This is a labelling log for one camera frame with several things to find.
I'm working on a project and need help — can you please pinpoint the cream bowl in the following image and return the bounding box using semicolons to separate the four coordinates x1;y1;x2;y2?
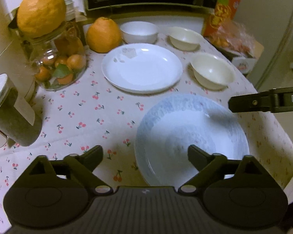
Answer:
190;52;236;91
168;27;204;51

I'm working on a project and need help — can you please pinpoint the blue patterned white plate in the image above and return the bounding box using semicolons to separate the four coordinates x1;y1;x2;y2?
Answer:
134;94;249;188

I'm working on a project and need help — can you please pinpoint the white porcelain bowl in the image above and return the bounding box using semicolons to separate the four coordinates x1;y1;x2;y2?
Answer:
120;21;159;44

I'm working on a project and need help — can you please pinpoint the plastic bag of snacks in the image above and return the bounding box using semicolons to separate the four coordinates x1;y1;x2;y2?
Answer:
207;21;255;55

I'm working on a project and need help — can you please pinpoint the dark jar with white lid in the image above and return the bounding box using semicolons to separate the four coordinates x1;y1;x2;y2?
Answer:
0;74;42;147

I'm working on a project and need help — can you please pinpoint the grey refrigerator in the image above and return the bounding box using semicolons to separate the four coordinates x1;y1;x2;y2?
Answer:
247;0;293;91

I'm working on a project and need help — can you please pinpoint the red snack box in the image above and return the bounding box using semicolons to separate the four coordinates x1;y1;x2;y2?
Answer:
202;0;241;37

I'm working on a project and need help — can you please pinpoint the glass jar of kumquats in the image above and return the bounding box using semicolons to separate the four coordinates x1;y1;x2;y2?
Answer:
29;20;87;91

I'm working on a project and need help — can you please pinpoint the plain white plate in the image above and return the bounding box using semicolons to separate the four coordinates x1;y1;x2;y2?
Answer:
102;43;183;94

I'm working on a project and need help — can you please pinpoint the orange citrus fruit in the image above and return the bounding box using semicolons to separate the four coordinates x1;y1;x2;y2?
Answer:
86;17;122;53

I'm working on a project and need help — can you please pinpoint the white air fryer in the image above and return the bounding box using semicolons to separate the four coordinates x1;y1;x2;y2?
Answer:
0;0;36;101

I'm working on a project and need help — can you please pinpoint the large yellow pomelo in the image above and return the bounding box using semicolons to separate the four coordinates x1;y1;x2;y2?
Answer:
8;0;67;39

